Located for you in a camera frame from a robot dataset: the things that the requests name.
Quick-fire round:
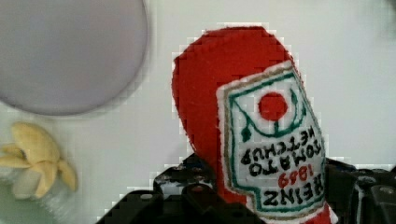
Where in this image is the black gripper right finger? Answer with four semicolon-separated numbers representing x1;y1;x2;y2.
325;159;396;224

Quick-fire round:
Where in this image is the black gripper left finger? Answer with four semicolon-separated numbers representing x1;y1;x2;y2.
153;154;217;198

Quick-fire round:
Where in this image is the red plush ketchup bottle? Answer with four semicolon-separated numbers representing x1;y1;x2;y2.
172;26;338;224

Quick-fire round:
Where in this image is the green plastic colander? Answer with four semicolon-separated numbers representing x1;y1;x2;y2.
0;179;77;224

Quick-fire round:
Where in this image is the peeled toy banana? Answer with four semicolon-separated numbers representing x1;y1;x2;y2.
1;121;78;199

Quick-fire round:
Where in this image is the lilac round plate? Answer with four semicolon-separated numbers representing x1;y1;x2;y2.
0;0;149;116

